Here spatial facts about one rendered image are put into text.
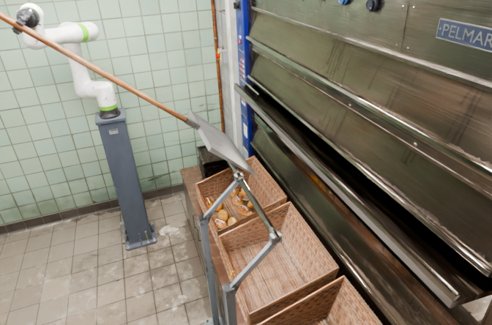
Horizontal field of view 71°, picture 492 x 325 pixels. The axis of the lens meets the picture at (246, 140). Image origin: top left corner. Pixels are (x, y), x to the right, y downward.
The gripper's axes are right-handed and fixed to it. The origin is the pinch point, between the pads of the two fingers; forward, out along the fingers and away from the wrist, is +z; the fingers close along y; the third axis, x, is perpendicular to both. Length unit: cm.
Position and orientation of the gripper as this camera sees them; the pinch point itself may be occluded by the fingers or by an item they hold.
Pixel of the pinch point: (19, 25)
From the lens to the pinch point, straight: 190.2
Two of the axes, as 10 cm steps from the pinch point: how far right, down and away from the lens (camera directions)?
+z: 3.5, 4.5, -8.3
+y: -5.9, 7.9, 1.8
